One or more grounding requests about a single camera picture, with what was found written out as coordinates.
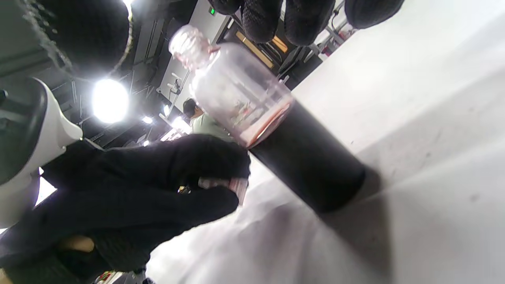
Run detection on person's left hand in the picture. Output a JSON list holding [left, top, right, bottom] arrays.
[[0, 134, 251, 284]]

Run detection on person's right hand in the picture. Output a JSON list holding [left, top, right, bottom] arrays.
[[24, 0, 405, 77]]

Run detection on small clear soy sauce bottle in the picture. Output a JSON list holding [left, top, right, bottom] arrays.
[[169, 24, 368, 214]]

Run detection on black round left hand controller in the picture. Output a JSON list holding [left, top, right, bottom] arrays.
[[0, 77, 84, 229]]

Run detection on bright round ceiling light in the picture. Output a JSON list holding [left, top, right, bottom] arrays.
[[92, 78, 130, 124]]

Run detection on clear pointed bottle cap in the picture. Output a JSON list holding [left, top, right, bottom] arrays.
[[197, 177, 249, 206]]

